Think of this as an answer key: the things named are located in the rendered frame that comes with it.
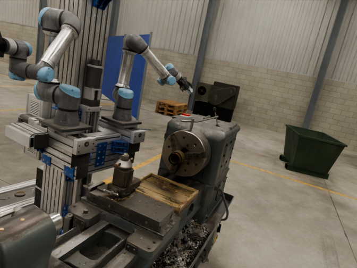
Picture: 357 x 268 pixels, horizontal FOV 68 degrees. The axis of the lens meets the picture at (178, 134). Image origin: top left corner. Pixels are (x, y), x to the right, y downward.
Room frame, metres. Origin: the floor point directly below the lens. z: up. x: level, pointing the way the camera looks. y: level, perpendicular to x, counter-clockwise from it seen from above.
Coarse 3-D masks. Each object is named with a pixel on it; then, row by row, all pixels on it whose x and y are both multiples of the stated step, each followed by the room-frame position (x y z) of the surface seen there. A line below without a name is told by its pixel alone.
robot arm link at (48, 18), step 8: (48, 8) 1.55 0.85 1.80; (40, 16) 1.53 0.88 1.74; (48, 16) 1.53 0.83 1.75; (56, 16) 1.52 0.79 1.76; (40, 24) 1.55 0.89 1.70; (48, 24) 1.53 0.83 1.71; (56, 24) 1.53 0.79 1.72; (48, 32) 1.53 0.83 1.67; (56, 32) 1.54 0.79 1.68; (48, 40) 1.54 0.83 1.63; (56, 64) 1.57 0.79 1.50; (56, 72) 1.58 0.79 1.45; (56, 80) 1.57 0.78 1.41; (40, 88) 1.53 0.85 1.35; (48, 88) 1.53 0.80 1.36; (40, 96) 1.53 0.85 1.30; (48, 96) 1.52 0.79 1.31
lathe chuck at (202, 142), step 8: (168, 136) 1.73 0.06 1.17; (176, 136) 1.71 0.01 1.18; (184, 136) 1.69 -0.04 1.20; (192, 136) 1.67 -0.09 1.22; (200, 136) 1.71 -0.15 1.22; (168, 144) 1.73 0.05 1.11; (184, 144) 1.68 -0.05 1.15; (192, 144) 1.66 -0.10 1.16; (200, 144) 1.64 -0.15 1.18; (168, 152) 1.72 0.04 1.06; (208, 152) 1.69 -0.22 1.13; (168, 160) 1.72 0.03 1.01; (184, 160) 1.69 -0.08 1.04; (192, 160) 1.66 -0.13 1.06; (200, 160) 1.64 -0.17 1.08; (168, 168) 1.71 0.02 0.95; (184, 168) 1.67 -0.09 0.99; (192, 168) 1.65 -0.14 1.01; (200, 168) 1.63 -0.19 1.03; (184, 176) 1.67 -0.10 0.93
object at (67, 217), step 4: (68, 216) 1.04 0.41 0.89; (72, 216) 1.05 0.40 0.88; (64, 220) 1.05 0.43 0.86; (68, 220) 1.04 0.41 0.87; (72, 220) 1.05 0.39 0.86; (64, 224) 1.04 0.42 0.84; (68, 224) 1.04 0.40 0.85; (72, 224) 1.06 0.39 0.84; (64, 228) 1.04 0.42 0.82; (68, 228) 1.04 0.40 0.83; (64, 232) 1.04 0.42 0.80
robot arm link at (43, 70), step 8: (64, 16) 1.52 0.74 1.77; (72, 16) 1.53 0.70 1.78; (64, 24) 1.48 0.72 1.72; (72, 24) 1.50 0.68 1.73; (80, 24) 1.56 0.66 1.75; (64, 32) 1.46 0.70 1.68; (72, 32) 1.49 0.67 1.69; (56, 40) 1.41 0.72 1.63; (64, 40) 1.43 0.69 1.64; (72, 40) 1.50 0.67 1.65; (48, 48) 1.37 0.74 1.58; (56, 48) 1.38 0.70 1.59; (64, 48) 1.42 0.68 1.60; (48, 56) 1.34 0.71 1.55; (56, 56) 1.37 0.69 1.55; (32, 64) 1.30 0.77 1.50; (40, 64) 1.30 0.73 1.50; (48, 64) 1.32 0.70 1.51; (32, 72) 1.27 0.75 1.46; (40, 72) 1.27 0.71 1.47; (48, 72) 1.28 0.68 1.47; (40, 80) 1.29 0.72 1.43; (48, 80) 1.29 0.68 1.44
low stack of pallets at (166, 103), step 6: (162, 102) 9.37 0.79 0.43; (168, 102) 9.67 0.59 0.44; (174, 102) 10.04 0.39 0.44; (156, 108) 9.43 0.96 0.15; (162, 108) 9.79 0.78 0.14; (168, 108) 9.28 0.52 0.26; (174, 108) 9.22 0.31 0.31; (180, 108) 9.52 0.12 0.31; (186, 108) 10.28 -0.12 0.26; (168, 114) 9.57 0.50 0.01; (174, 114) 9.21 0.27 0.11; (180, 114) 9.74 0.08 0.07
